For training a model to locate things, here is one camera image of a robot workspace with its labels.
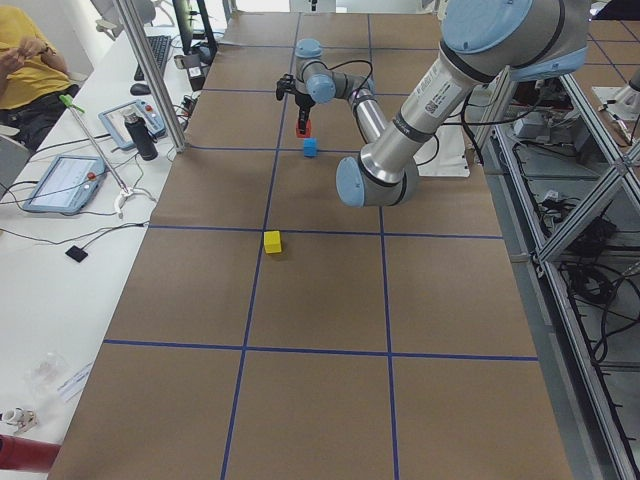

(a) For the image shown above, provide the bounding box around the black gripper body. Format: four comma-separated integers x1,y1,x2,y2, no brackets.
295,92,314,111

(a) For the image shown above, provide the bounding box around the red cube block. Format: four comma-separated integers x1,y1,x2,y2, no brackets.
295,120,311,138

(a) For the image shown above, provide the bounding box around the blue cube block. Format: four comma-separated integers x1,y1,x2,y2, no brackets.
303,137,318,158

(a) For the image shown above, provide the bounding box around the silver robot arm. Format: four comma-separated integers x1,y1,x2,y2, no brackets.
276,0,590,207

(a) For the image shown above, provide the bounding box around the yellow cube block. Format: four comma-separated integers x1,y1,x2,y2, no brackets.
263,230,283,254

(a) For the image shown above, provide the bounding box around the black keyboard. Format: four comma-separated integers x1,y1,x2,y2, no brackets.
147,35,171,77

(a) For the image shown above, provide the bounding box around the black water bottle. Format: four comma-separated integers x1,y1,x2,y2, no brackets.
123,108,158,161

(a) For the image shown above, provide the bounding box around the black computer mouse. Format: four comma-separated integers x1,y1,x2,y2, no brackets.
129,83,151,96

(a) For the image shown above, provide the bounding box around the far teach pendant tablet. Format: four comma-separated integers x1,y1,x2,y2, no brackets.
98,99,166,150

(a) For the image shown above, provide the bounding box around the teach pendant tablet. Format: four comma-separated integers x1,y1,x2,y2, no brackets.
22,155,106,214
98,99,166,150

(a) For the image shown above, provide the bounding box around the green tipped grabber stick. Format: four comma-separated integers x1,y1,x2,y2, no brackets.
59,94,157,219

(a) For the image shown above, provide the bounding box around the near teach pendant tablet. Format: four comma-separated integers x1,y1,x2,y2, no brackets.
22,155,106,214

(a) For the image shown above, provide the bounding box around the person in yellow shirt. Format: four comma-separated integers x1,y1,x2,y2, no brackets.
1,5,80,152

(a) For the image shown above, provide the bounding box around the small black square pad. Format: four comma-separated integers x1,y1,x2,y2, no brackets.
65,245,88,263

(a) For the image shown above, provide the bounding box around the red cylinder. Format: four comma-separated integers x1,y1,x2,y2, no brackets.
0,435,61,473

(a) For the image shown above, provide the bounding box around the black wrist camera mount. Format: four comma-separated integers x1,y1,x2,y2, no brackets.
275,73,297,101

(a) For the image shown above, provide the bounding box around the white camera mast pedestal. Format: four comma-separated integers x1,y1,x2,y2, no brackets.
414,119,470,178

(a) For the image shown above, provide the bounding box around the aluminium frame post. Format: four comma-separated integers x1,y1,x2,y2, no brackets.
115,0,186,154

